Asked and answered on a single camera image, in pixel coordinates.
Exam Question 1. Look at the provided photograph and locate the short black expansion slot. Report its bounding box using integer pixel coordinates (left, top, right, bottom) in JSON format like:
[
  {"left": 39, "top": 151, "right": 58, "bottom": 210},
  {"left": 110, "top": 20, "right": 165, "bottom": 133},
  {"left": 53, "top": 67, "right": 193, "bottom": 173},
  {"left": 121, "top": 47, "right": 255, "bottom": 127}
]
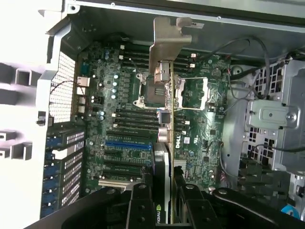
[{"left": 104, "top": 149, "right": 153, "bottom": 159}]

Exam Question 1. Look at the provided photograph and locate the silver metal disk bay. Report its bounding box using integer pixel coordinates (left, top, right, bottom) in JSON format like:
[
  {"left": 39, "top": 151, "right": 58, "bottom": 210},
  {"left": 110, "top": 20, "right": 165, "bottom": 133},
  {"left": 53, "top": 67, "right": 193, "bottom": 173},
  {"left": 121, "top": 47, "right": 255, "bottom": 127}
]
[{"left": 242, "top": 58, "right": 305, "bottom": 172}]

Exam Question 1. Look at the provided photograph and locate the perforated vent grille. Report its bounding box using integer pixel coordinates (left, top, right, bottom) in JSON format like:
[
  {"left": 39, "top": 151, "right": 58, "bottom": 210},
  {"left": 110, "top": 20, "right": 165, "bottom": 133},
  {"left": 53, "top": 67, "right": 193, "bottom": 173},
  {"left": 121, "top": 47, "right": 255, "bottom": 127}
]
[{"left": 49, "top": 51, "right": 77, "bottom": 124}]

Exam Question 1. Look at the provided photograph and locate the thin metal locking lever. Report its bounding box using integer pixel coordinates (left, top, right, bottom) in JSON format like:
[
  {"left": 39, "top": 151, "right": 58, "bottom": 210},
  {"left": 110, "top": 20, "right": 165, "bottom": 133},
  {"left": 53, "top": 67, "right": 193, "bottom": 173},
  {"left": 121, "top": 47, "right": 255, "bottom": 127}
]
[{"left": 128, "top": 57, "right": 142, "bottom": 76}]

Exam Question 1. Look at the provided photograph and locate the open black PC case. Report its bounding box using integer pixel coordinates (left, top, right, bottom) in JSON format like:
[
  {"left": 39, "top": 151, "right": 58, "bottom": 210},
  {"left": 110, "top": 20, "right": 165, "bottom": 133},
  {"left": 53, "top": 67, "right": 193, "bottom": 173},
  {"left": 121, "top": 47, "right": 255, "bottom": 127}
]
[{"left": 35, "top": 0, "right": 305, "bottom": 229}]

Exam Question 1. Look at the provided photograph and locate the thin grey wire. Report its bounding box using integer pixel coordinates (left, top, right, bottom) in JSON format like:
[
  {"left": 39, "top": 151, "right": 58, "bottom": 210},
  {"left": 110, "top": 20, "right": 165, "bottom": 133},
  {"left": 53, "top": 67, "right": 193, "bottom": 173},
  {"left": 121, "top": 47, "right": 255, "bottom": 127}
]
[{"left": 223, "top": 92, "right": 251, "bottom": 115}]

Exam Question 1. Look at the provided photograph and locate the CPU socket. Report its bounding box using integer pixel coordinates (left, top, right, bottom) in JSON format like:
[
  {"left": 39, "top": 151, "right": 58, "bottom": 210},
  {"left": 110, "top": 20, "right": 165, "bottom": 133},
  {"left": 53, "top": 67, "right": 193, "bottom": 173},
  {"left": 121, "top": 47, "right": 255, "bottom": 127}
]
[{"left": 132, "top": 71, "right": 166, "bottom": 109}]

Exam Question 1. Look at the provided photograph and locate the perforated slot cover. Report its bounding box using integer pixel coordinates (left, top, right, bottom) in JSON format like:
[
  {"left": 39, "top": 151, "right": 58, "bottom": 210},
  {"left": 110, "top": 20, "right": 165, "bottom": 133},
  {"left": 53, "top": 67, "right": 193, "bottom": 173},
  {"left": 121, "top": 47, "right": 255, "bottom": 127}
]
[
  {"left": 58, "top": 130, "right": 85, "bottom": 145},
  {"left": 62, "top": 173, "right": 83, "bottom": 189},
  {"left": 62, "top": 157, "right": 83, "bottom": 173},
  {"left": 61, "top": 188, "right": 81, "bottom": 207}
]

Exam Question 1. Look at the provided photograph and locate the blue SATA cable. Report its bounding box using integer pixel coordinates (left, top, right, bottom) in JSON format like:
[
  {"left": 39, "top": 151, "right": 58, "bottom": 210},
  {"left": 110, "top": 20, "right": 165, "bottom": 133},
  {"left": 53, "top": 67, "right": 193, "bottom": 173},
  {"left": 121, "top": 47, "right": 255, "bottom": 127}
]
[{"left": 280, "top": 203, "right": 301, "bottom": 221}]

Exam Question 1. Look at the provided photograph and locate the silver socket cover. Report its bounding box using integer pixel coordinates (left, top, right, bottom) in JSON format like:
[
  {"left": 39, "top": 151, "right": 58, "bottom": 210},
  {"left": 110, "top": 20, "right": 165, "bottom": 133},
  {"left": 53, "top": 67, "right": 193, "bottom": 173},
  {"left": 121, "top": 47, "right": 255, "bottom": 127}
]
[{"left": 175, "top": 76, "right": 212, "bottom": 110}]

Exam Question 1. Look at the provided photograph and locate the green Dell motherboard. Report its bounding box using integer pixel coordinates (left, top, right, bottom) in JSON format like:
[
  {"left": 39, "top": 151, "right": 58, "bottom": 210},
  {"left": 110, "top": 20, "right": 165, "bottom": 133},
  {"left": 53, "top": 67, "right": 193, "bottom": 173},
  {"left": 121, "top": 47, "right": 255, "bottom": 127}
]
[{"left": 76, "top": 42, "right": 232, "bottom": 191}]

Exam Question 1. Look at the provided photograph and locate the long black expansion slot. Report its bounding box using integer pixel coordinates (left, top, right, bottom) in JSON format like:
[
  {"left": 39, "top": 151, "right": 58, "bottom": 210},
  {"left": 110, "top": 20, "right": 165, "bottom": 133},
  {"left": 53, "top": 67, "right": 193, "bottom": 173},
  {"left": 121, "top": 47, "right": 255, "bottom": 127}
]
[
  {"left": 103, "top": 163, "right": 148, "bottom": 174},
  {"left": 106, "top": 133, "right": 153, "bottom": 142}
]

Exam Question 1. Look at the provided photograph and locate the grey parts rack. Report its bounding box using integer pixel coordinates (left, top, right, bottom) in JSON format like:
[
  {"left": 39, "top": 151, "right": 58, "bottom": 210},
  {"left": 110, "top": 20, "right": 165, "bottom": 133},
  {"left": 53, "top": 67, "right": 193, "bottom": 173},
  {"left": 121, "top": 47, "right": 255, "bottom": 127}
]
[{"left": 0, "top": 61, "right": 34, "bottom": 162}]

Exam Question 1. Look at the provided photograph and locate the silver chipset heatsink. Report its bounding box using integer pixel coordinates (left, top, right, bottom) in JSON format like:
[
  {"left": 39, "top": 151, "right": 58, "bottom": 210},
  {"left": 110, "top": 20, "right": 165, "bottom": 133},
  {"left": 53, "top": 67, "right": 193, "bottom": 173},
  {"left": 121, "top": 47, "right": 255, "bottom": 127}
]
[{"left": 175, "top": 159, "right": 188, "bottom": 171}]

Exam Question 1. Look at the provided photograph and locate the blue expansion slot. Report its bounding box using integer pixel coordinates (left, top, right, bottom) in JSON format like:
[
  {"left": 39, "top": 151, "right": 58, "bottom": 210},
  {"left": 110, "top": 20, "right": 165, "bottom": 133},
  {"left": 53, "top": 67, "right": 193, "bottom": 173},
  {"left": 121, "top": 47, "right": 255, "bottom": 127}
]
[{"left": 105, "top": 141, "right": 153, "bottom": 150}]

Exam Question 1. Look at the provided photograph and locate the white expansion slot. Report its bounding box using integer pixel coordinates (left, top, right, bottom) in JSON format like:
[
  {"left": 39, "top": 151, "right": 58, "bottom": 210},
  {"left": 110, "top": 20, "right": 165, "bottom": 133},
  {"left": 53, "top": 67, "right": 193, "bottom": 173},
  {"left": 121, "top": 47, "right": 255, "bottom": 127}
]
[{"left": 98, "top": 178, "right": 138, "bottom": 189}]

